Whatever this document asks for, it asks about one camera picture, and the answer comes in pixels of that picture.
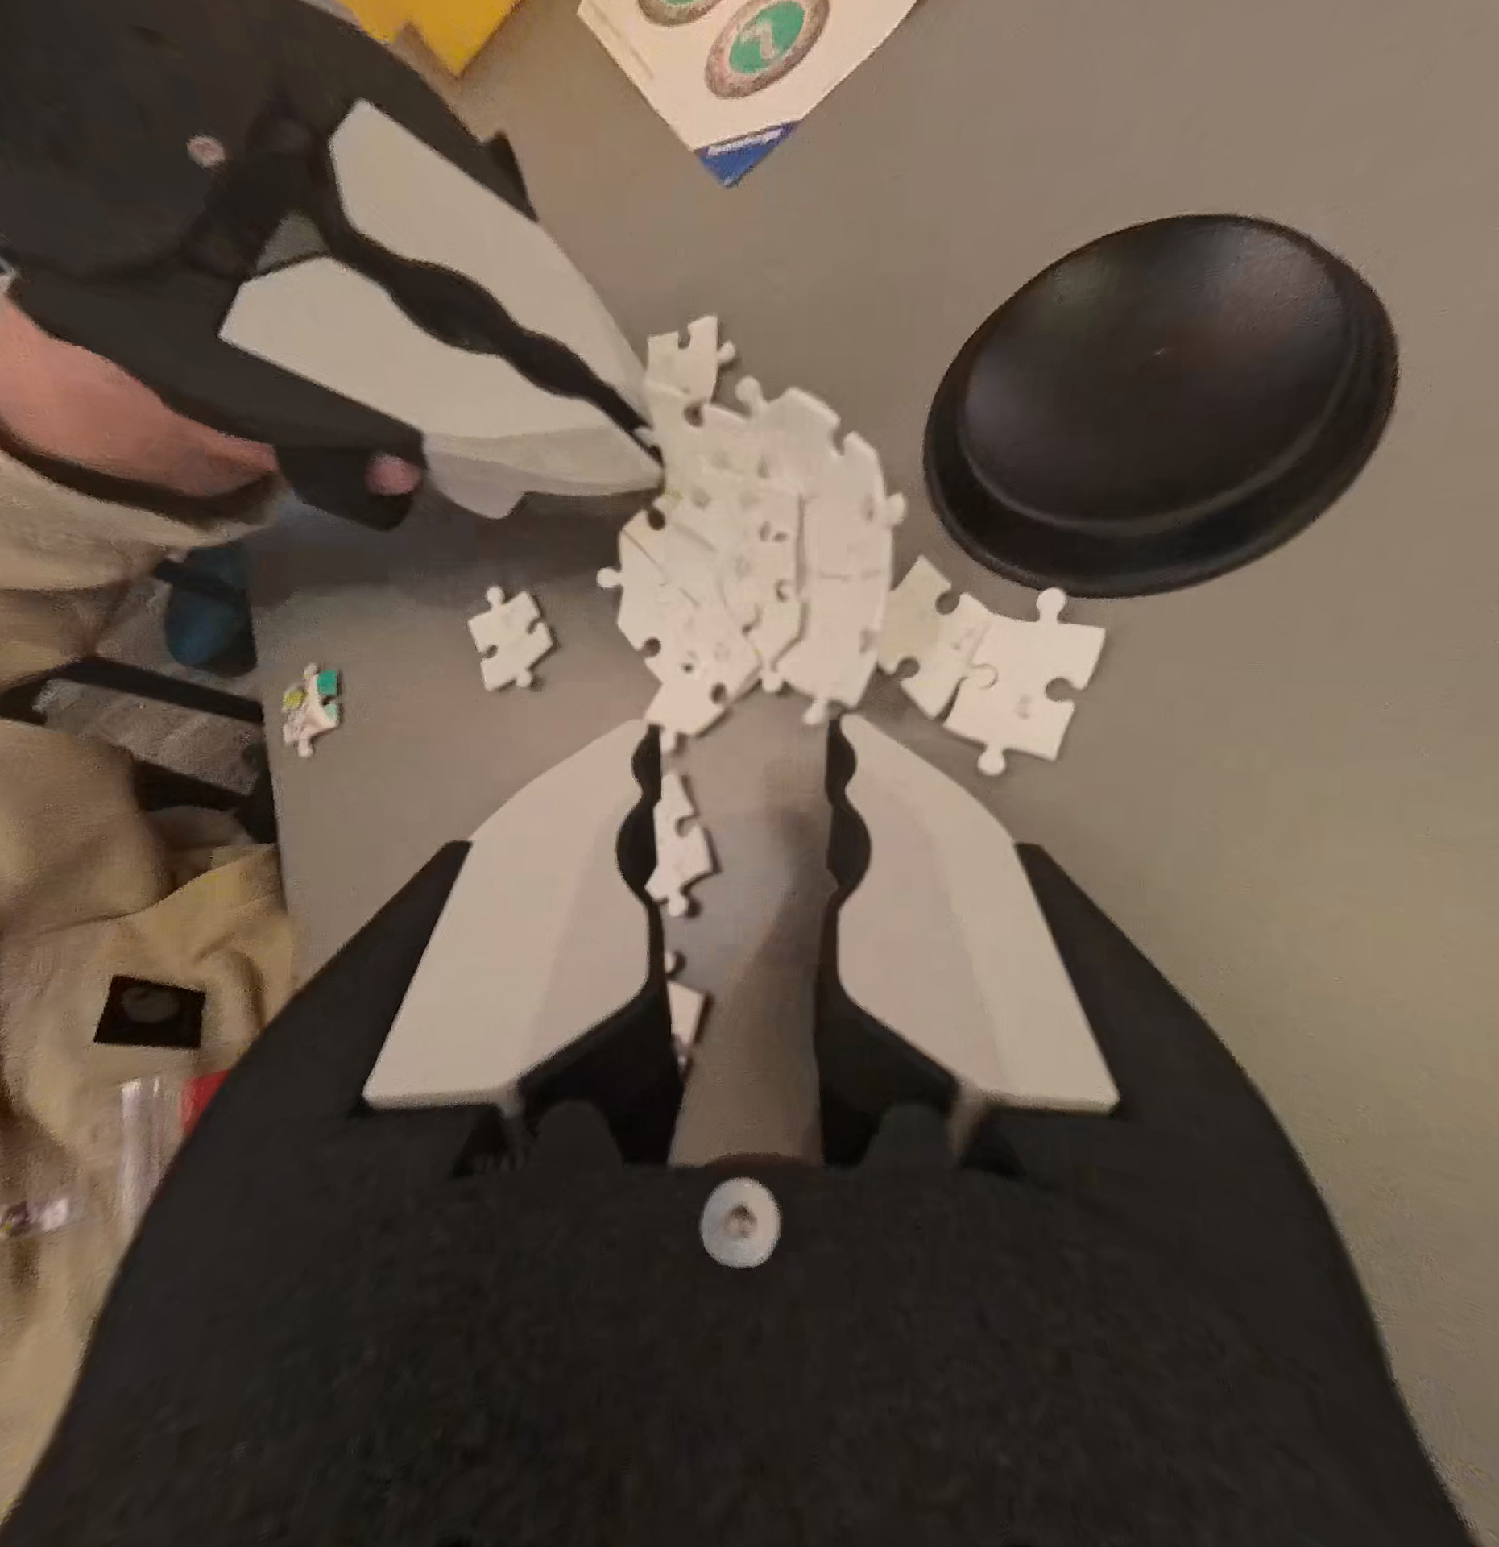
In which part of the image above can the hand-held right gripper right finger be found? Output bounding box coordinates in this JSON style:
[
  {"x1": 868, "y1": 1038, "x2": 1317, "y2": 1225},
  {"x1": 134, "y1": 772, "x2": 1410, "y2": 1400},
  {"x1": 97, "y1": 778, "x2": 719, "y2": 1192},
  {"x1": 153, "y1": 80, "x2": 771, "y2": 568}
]
[{"x1": 819, "y1": 711, "x2": 1120, "y2": 1168}]

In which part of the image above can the colourful face-up puzzle piece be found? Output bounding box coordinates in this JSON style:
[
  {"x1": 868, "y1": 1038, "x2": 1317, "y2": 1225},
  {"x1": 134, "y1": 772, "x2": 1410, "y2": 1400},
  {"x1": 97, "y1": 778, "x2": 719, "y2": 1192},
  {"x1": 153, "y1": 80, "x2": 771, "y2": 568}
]
[{"x1": 283, "y1": 662, "x2": 346, "y2": 759}]

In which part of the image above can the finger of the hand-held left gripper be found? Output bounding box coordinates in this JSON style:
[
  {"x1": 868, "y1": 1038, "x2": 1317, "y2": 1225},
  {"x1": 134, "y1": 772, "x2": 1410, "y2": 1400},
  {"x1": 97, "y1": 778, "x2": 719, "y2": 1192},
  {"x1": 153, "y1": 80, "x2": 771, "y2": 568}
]
[
  {"x1": 218, "y1": 244, "x2": 666, "y2": 519},
  {"x1": 326, "y1": 102, "x2": 656, "y2": 435}
]

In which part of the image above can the blue floor object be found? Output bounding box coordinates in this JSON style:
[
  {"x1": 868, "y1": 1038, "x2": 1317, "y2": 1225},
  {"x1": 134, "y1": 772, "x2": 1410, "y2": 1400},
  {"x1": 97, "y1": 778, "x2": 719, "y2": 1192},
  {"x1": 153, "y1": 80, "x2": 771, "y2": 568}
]
[{"x1": 164, "y1": 544, "x2": 257, "y2": 676}]

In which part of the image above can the person's cream sweatshirt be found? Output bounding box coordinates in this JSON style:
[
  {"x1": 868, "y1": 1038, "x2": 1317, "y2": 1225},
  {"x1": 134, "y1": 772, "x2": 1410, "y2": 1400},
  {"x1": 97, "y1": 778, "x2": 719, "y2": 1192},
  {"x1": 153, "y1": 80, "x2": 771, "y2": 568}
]
[{"x1": 0, "y1": 711, "x2": 297, "y2": 1475}]

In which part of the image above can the person's left hand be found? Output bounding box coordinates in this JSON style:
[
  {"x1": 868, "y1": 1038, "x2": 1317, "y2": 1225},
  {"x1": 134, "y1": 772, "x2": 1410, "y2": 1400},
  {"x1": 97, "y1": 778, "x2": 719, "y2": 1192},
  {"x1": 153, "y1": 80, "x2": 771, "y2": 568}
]
[{"x1": 0, "y1": 303, "x2": 424, "y2": 499}]

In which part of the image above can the colourful puzzle ball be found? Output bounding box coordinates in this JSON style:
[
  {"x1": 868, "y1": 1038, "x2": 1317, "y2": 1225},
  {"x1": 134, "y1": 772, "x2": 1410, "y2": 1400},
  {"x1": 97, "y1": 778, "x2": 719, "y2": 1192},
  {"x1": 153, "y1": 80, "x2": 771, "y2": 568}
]
[{"x1": 597, "y1": 314, "x2": 908, "y2": 743}]

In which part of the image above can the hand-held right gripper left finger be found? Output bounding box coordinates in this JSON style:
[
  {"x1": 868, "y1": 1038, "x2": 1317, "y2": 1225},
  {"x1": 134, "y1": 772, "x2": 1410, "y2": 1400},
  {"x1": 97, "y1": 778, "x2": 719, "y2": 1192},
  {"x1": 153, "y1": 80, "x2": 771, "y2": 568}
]
[{"x1": 363, "y1": 718, "x2": 683, "y2": 1168}]

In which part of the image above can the puzzle instruction leaflet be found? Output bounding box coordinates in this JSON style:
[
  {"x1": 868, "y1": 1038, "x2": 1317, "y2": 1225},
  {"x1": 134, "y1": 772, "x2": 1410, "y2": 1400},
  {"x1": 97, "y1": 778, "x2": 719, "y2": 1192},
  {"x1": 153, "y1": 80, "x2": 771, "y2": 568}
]
[{"x1": 576, "y1": 0, "x2": 919, "y2": 188}]

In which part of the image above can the black ball stand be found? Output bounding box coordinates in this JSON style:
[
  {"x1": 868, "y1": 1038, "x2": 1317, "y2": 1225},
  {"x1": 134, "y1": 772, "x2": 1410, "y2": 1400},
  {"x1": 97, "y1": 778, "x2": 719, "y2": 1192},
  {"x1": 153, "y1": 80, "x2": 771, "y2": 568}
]
[{"x1": 922, "y1": 216, "x2": 1401, "y2": 601}]

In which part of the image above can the yellow box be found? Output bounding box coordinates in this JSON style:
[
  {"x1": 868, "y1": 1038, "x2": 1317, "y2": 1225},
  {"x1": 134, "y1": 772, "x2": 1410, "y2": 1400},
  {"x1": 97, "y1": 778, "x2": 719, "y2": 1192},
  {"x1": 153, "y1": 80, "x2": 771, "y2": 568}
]
[{"x1": 339, "y1": 0, "x2": 521, "y2": 76}]

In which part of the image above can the white-backed puzzle piece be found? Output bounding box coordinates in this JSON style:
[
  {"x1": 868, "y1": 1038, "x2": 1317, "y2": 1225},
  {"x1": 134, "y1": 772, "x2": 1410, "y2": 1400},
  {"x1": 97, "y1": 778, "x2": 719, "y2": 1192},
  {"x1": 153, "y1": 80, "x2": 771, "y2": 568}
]
[
  {"x1": 644, "y1": 772, "x2": 719, "y2": 915},
  {"x1": 467, "y1": 583, "x2": 558, "y2": 696},
  {"x1": 662, "y1": 953, "x2": 710, "y2": 1073},
  {"x1": 943, "y1": 587, "x2": 1110, "y2": 778},
  {"x1": 874, "y1": 558, "x2": 998, "y2": 720}
]

